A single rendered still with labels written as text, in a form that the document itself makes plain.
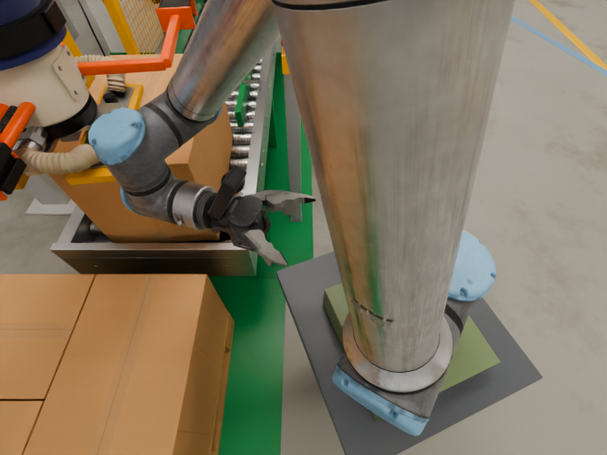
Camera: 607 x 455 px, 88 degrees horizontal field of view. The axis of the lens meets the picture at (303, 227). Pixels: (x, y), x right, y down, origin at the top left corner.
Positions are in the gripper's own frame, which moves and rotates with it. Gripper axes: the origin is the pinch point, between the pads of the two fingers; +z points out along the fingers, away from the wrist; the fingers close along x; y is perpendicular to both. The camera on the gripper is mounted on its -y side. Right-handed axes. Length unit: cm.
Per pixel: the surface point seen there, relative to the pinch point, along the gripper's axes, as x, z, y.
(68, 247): 2, -89, 45
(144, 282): 3, -61, 54
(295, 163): -76, -34, 60
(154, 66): -22.6, -41.3, -12.3
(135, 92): -27, -55, -2
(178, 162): -20, -45, 13
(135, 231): -11, -70, 44
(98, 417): 41, -49, 55
